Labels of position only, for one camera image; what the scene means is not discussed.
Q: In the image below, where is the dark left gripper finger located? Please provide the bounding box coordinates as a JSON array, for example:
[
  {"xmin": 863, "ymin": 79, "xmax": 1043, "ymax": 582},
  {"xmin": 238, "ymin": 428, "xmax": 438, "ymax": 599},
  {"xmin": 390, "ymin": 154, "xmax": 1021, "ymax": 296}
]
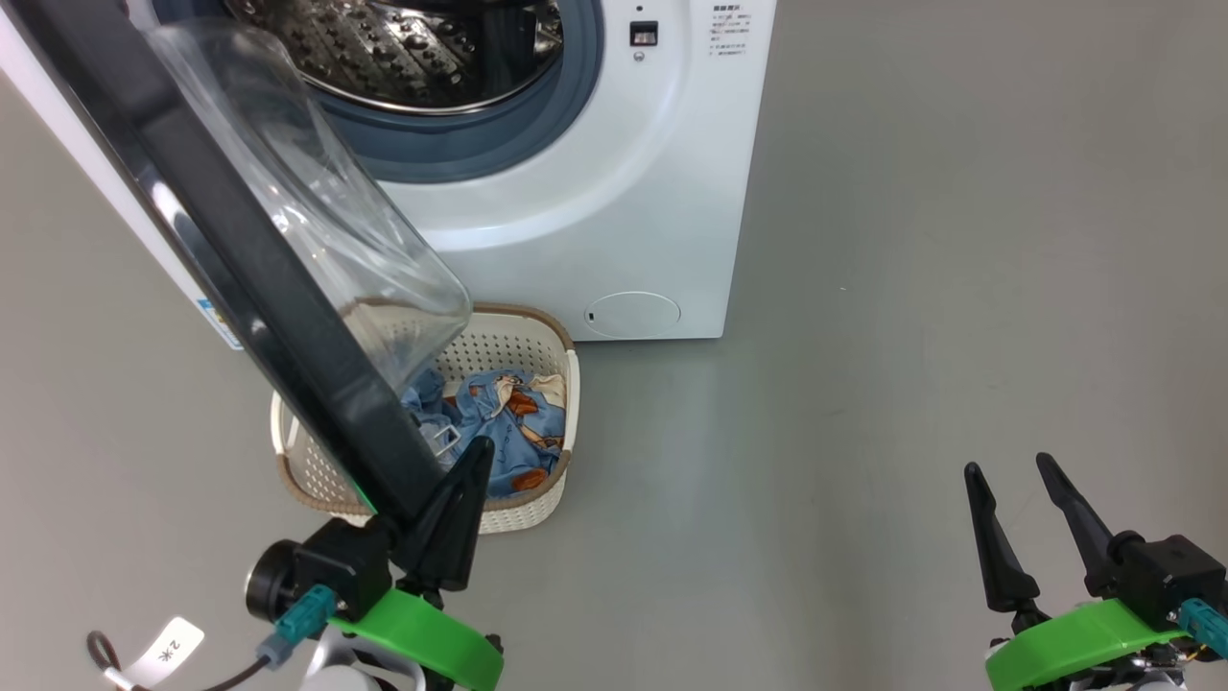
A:
[{"xmin": 398, "ymin": 437, "xmax": 496, "ymax": 593}]

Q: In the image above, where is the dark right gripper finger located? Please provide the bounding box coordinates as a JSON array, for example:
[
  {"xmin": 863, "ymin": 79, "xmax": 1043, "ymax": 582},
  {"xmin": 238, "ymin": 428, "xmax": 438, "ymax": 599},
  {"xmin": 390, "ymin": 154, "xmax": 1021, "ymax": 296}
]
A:
[
  {"xmin": 964, "ymin": 462, "xmax": 1042, "ymax": 615},
  {"xmin": 1036, "ymin": 453, "xmax": 1143, "ymax": 596}
]

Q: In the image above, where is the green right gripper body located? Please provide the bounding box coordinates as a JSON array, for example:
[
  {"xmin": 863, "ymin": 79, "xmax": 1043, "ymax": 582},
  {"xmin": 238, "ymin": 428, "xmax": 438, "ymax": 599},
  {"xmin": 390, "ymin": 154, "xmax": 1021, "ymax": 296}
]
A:
[{"xmin": 985, "ymin": 600, "xmax": 1191, "ymax": 691}]

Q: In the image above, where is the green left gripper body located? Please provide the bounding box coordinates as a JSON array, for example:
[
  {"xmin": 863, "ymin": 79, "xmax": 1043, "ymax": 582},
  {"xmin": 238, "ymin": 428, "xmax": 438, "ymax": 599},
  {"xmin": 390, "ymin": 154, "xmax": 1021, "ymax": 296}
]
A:
[{"xmin": 329, "ymin": 587, "xmax": 505, "ymax": 691}]

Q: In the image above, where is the blue garment with cream collar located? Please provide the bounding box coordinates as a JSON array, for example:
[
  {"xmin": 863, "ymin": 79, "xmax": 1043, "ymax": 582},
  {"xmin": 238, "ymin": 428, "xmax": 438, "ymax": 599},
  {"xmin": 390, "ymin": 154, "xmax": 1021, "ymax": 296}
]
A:
[{"xmin": 451, "ymin": 368, "xmax": 569, "ymax": 500}]

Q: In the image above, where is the black-rimmed glass washer door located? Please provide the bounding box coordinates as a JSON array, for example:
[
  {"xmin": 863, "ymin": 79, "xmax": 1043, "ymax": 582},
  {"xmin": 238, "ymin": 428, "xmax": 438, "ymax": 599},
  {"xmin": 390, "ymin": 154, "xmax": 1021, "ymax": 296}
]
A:
[{"xmin": 0, "ymin": 0, "xmax": 474, "ymax": 524}]

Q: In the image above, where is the white front-load washing machine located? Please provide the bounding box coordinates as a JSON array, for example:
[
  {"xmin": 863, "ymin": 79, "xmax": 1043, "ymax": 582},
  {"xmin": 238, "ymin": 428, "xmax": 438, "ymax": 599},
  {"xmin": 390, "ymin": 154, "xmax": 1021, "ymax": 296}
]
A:
[{"xmin": 0, "ymin": 0, "xmax": 776, "ymax": 351}]

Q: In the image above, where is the stainless steel washing machine drum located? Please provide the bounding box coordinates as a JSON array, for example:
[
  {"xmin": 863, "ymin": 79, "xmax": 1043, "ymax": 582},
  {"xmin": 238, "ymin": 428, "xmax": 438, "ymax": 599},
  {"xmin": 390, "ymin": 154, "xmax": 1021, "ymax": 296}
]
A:
[{"xmin": 225, "ymin": 0, "xmax": 562, "ymax": 114}]

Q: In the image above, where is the cream perforated laundry basket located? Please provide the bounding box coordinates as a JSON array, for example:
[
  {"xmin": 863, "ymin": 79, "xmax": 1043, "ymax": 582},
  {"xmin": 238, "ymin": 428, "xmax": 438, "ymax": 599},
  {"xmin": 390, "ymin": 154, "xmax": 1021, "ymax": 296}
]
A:
[{"xmin": 271, "ymin": 302, "xmax": 580, "ymax": 536}]

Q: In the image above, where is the round white filter cover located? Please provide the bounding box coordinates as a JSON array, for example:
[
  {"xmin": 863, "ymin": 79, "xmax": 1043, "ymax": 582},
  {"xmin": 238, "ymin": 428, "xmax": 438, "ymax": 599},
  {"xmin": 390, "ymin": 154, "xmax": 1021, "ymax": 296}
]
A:
[{"xmin": 583, "ymin": 291, "xmax": 682, "ymax": 339}]

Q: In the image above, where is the blue energy label sticker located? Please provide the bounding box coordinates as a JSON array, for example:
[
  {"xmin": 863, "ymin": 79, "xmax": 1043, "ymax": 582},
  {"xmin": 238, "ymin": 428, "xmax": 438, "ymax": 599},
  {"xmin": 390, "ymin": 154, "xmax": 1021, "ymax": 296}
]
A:
[{"xmin": 197, "ymin": 298, "xmax": 243, "ymax": 351}]

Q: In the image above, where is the printed text warning label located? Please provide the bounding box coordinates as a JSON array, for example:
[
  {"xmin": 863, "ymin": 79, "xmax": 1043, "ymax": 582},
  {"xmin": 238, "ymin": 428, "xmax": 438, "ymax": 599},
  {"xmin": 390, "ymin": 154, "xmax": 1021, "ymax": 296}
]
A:
[{"xmin": 710, "ymin": 3, "xmax": 749, "ymax": 57}]

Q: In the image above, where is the teal left camera connector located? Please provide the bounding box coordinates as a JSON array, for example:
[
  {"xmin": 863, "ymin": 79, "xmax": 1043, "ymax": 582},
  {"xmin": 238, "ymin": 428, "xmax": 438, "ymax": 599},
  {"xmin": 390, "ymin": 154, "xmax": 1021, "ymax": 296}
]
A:
[{"xmin": 257, "ymin": 585, "xmax": 339, "ymax": 670}]

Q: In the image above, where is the teal camera connector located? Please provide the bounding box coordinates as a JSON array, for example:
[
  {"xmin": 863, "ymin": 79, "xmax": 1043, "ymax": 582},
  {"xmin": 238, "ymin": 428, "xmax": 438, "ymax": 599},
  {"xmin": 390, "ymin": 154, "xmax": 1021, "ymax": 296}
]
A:
[
  {"xmin": 1178, "ymin": 597, "xmax": 1228, "ymax": 663},
  {"xmin": 257, "ymin": 585, "xmax": 339, "ymax": 670}
]

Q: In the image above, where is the teal right camera connector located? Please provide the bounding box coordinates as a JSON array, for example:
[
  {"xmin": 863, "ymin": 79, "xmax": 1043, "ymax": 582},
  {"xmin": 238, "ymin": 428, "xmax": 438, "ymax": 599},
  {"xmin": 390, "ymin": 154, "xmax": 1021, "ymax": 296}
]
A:
[{"xmin": 1178, "ymin": 597, "xmax": 1228, "ymax": 663}]

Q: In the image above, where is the white cable tag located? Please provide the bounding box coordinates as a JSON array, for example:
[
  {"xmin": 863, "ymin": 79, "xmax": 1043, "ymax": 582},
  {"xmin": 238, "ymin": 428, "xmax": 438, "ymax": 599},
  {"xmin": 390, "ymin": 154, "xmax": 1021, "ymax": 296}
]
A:
[{"xmin": 125, "ymin": 616, "xmax": 205, "ymax": 687}]

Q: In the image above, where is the dark left camera cable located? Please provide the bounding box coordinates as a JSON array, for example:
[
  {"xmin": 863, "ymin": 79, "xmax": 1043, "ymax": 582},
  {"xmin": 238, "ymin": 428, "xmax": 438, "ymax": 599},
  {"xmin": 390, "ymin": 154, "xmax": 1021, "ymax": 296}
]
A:
[{"xmin": 86, "ymin": 629, "xmax": 279, "ymax": 691}]

